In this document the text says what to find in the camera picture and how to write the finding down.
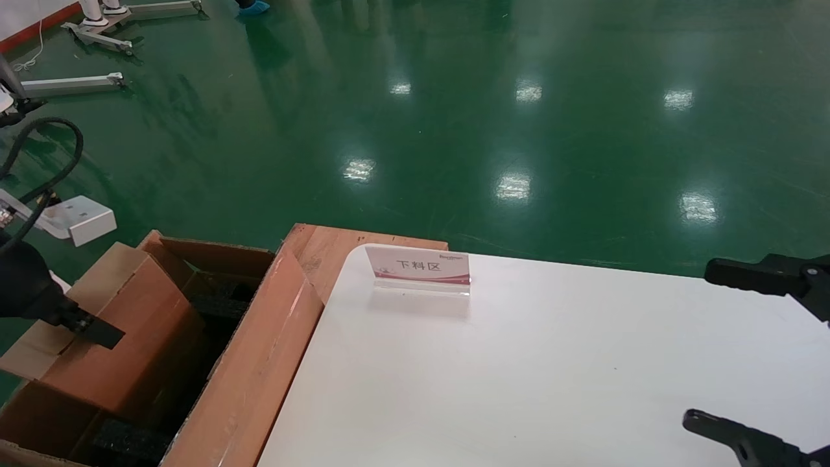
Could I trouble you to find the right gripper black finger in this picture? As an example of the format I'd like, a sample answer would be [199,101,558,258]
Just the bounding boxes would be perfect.
[682,409,830,467]
[705,253,830,323]

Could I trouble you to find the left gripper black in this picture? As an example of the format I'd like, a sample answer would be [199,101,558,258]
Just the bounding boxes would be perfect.
[0,233,125,351]

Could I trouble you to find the small cardboard box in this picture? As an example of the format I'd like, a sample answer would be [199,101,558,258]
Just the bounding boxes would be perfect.
[0,241,207,416]

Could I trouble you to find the large open cardboard box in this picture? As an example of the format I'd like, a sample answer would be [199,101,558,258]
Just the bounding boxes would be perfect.
[0,230,325,467]

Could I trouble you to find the black foam block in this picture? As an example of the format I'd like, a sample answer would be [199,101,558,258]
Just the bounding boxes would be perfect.
[93,418,177,465]
[188,276,260,320]

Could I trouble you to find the grey metal robot stand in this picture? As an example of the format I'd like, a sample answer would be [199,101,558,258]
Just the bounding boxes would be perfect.
[0,55,125,99]
[60,0,203,56]

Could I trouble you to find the acrylic sign with red print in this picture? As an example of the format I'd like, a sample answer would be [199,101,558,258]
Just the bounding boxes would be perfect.
[364,245,471,297]

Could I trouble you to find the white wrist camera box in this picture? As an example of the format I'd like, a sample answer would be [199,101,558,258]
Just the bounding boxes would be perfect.
[38,195,118,248]

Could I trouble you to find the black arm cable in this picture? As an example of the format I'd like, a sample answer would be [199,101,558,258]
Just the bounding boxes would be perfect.
[0,117,85,255]

